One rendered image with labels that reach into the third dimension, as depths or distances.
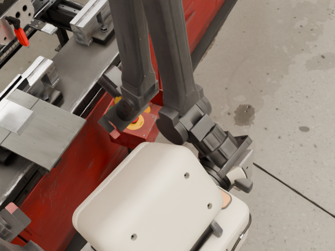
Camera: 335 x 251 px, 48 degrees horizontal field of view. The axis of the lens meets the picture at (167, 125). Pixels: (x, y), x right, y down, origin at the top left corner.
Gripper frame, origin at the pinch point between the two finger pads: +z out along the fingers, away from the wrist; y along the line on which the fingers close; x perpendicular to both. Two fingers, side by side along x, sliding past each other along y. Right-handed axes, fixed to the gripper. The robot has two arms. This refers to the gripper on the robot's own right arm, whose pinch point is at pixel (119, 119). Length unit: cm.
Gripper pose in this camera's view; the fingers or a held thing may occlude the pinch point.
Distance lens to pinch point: 111.3
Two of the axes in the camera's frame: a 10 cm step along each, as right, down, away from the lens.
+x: 7.0, 7.1, 0.6
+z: -3.2, 2.4, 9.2
